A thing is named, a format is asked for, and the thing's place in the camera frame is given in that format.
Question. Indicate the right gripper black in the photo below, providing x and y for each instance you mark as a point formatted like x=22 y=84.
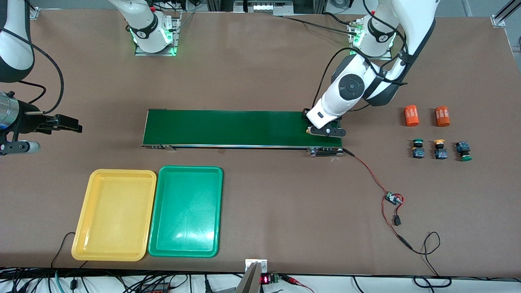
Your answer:
x=27 y=121

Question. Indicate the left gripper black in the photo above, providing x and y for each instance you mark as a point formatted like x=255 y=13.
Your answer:
x=309 y=123

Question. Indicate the yellow mushroom push button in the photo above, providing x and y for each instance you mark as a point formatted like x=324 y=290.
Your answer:
x=309 y=130
x=440 y=154

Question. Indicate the orange cylinder marked 4680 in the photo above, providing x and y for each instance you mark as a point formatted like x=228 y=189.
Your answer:
x=411 y=116
x=442 y=116

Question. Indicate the green mushroom push button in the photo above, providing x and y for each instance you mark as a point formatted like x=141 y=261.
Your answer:
x=464 y=150
x=418 y=152

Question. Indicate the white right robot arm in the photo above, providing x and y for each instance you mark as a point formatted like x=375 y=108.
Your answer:
x=14 y=49

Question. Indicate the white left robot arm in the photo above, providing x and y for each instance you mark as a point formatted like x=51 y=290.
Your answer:
x=350 y=87

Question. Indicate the green conveyor belt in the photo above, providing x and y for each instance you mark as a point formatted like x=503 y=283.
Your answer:
x=244 y=128

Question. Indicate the small black circuit board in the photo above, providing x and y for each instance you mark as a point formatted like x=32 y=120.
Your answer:
x=393 y=198

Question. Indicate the yellow plastic tray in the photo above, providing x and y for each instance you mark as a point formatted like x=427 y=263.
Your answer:
x=114 y=215

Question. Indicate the short lead with black plug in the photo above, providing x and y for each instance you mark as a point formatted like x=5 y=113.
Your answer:
x=397 y=221

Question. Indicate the long red black power lead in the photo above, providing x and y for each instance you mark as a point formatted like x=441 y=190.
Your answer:
x=406 y=243

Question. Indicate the green plastic tray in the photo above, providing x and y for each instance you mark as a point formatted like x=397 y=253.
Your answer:
x=185 y=211

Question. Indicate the red probe lead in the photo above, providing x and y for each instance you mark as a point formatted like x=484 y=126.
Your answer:
x=299 y=283

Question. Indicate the red digit display module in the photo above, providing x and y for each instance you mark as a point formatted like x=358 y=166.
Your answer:
x=265 y=279

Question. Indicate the grey metal wedge bar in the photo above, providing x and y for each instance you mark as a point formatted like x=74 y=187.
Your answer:
x=249 y=283

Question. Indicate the aluminium frame profile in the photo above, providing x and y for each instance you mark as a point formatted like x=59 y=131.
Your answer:
x=32 y=12
x=502 y=14

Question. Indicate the grey metal frame equipment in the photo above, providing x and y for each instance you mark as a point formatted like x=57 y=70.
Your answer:
x=260 y=6

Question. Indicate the small metal bracket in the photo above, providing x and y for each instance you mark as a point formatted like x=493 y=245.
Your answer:
x=262 y=264

